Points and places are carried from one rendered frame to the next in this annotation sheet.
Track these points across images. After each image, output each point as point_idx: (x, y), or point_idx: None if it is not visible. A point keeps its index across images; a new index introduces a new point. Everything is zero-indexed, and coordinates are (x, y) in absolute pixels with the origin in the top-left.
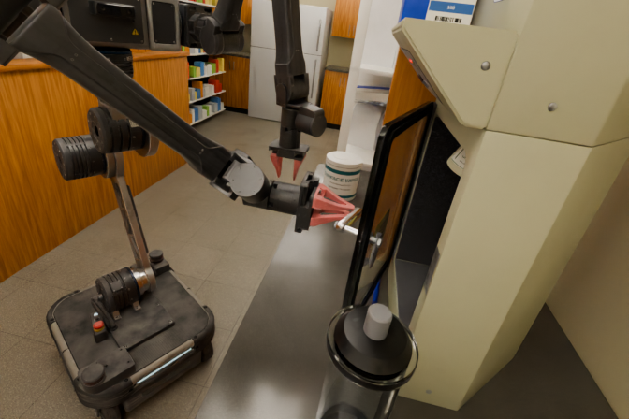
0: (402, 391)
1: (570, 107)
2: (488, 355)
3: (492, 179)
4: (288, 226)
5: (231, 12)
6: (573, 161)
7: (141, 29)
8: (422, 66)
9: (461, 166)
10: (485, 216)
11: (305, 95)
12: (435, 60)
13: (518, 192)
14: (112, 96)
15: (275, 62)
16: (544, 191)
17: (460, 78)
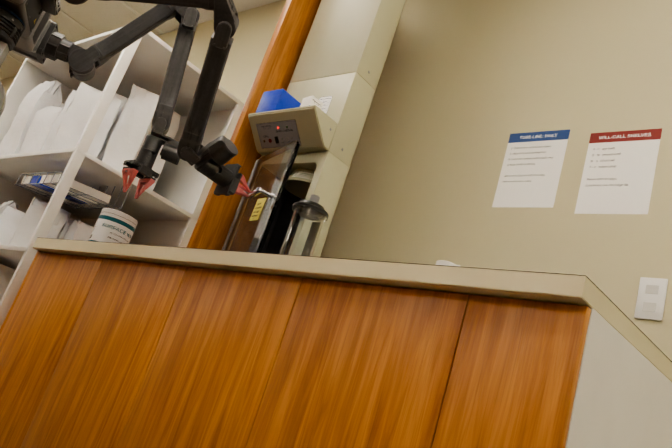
0: None
1: (345, 151)
2: None
3: (328, 169)
4: (119, 243)
5: (113, 53)
6: (345, 170)
7: (36, 21)
8: (309, 124)
9: (301, 177)
10: (325, 184)
11: (164, 134)
12: (320, 121)
13: (333, 177)
14: (220, 77)
15: (160, 102)
16: (339, 179)
17: (325, 130)
